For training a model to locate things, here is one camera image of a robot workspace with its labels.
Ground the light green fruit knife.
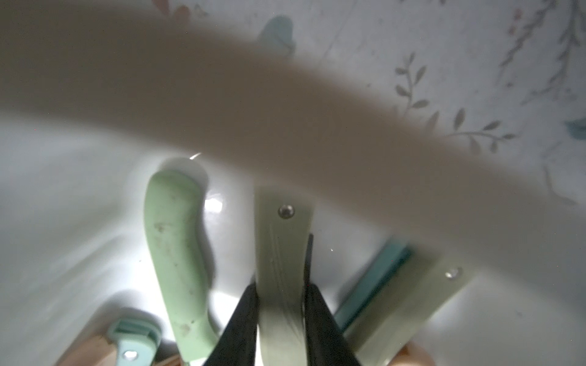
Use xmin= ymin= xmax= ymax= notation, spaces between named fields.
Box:
xmin=143 ymin=170 xmax=218 ymax=364

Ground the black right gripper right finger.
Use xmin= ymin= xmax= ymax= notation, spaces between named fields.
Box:
xmin=304 ymin=284 xmax=360 ymax=366

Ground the peach folding fruit knife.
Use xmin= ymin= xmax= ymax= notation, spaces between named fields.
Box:
xmin=57 ymin=335 xmax=118 ymax=366

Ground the olive folding fruit knife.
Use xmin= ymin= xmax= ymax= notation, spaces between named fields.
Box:
xmin=254 ymin=186 xmax=314 ymax=365

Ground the teal sheathed fruit knife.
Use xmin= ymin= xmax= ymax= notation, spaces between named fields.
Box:
xmin=334 ymin=237 xmax=411 ymax=332

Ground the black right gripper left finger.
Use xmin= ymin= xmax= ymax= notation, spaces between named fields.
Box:
xmin=204 ymin=283 xmax=259 ymax=366

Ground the mint folding fruit knife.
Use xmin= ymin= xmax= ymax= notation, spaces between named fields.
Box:
xmin=107 ymin=317 xmax=162 ymax=366

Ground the white oval storage box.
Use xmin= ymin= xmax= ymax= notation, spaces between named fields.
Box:
xmin=1 ymin=1 xmax=585 ymax=365

